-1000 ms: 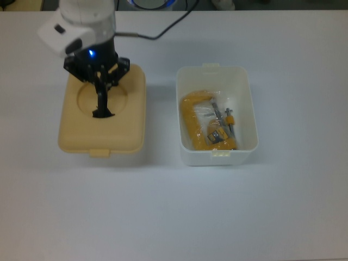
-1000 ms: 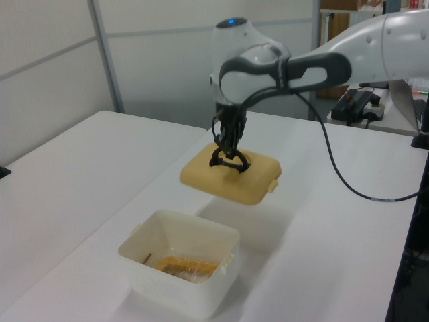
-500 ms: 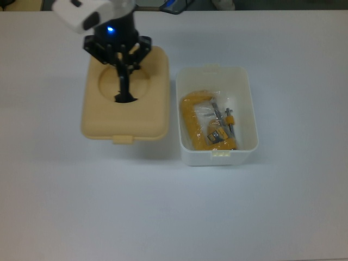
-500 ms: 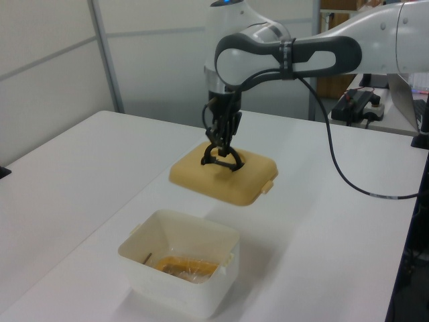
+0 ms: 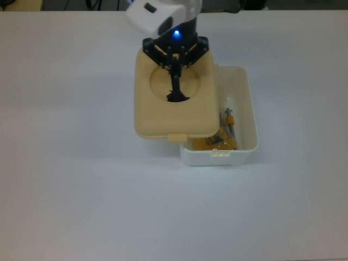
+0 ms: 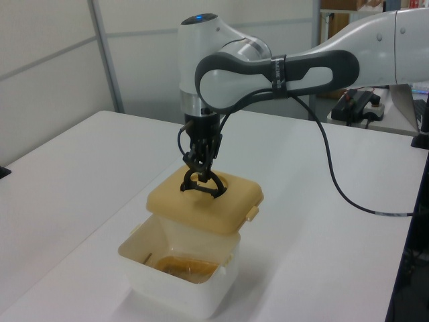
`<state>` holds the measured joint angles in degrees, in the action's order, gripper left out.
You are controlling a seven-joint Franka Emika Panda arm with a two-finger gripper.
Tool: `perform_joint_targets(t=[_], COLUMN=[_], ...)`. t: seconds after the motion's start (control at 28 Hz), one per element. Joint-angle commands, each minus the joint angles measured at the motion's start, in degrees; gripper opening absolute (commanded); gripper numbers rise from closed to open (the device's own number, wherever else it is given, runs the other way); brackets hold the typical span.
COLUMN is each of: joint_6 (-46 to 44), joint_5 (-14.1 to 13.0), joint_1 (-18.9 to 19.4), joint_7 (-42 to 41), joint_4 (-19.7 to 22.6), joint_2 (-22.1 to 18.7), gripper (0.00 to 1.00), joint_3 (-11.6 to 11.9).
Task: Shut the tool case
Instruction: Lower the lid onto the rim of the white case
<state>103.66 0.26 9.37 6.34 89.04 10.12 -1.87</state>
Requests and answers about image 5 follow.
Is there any tan plastic case lid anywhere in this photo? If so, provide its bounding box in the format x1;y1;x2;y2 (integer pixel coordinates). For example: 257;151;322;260
134;48;220;144

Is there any metal bit with yellow collar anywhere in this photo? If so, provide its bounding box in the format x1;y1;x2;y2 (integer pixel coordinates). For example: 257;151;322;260
219;108;236;136

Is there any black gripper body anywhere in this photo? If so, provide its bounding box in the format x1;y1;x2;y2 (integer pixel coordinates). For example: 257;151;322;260
142;16;210;58

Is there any black lid handle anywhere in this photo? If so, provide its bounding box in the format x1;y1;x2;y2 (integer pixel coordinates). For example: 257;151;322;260
165;55;191;103

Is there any white plastic tool case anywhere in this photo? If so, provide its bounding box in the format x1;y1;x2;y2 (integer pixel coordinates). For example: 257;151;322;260
179;65;259;167

